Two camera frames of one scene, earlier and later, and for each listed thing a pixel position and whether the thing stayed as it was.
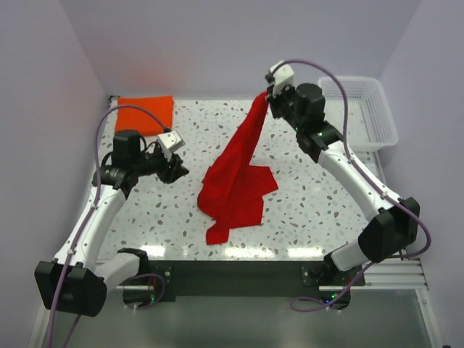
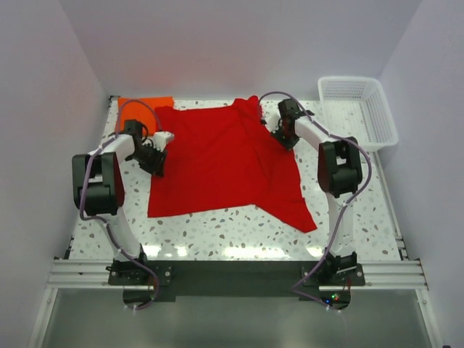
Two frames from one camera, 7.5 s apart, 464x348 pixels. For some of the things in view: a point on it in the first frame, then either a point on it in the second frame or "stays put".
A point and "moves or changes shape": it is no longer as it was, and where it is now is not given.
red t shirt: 232,192 moves or changes shape
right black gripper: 273,100 → 291,145
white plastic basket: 371,125 stays put
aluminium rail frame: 377,275 stays put
